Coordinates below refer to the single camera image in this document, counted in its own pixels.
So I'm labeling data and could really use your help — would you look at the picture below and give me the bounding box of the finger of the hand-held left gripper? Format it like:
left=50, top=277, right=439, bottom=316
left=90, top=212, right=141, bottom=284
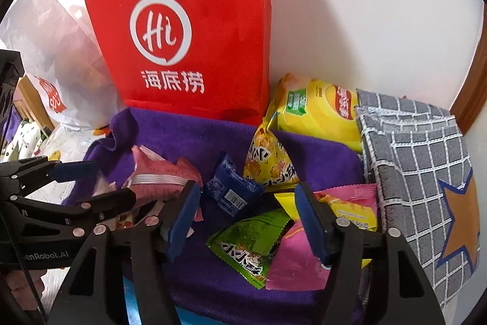
left=0, top=188, right=137, bottom=246
left=0, top=156, right=100, bottom=192

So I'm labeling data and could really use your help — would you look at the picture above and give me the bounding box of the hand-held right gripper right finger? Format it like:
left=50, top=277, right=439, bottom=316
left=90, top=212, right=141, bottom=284
left=295, top=182, right=446, bottom=325

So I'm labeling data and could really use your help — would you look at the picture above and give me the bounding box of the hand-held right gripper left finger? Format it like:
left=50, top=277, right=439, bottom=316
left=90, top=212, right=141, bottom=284
left=47, top=181, right=202, bottom=325

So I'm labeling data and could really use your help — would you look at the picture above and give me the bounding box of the pink cartoon snack packet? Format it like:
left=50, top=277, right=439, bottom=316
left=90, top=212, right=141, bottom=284
left=91, top=176, right=134, bottom=230

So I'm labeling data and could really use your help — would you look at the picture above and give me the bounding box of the pink yellow snack bag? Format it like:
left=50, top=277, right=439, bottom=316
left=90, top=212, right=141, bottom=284
left=265, top=183, right=379, bottom=291

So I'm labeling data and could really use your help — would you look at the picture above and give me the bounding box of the dark blue snack packet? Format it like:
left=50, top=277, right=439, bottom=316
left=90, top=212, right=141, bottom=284
left=203, top=154, right=265, bottom=217

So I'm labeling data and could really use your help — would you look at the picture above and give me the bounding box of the green snack packet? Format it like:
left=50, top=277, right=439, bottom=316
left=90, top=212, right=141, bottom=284
left=206, top=209, right=292, bottom=289

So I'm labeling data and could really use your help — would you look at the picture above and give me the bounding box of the yellow snack packet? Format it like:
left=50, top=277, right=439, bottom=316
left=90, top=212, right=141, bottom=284
left=243, top=119, right=301, bottom=192

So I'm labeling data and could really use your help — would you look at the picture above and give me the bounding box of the person's left hand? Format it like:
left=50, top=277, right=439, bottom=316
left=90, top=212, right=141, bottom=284
left=5, top=268, right=44, bottom=308

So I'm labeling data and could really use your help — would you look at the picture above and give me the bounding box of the white floral pillow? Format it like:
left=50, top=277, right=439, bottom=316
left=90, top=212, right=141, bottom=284
left=0, top=119, right=43, bottom=162

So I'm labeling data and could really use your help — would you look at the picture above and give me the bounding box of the wooden headboard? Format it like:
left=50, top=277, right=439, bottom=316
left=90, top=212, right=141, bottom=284
left=15, top=76, right=59, bottom=133

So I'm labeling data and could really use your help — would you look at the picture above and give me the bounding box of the purple towel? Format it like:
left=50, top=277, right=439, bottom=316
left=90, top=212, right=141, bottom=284
left=63, top=108, right=368, bottom=325

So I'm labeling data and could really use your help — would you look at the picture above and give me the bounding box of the yellow potato chip bag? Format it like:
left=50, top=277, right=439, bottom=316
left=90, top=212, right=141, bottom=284
left=266, top=73, right=364, bottom=154

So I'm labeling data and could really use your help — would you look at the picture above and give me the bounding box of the white plastic bag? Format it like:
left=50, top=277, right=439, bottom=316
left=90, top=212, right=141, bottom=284
left=0, top=0, right=126, bottom=131

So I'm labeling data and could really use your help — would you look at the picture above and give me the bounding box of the grey checked cloth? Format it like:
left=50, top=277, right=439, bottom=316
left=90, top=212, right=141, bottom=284
left=356, top=89, right=481, bottom=310

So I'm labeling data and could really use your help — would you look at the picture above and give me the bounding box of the brown wooden door frame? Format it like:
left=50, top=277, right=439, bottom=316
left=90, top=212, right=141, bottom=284
left=449, top=1, right=487, bottom=135

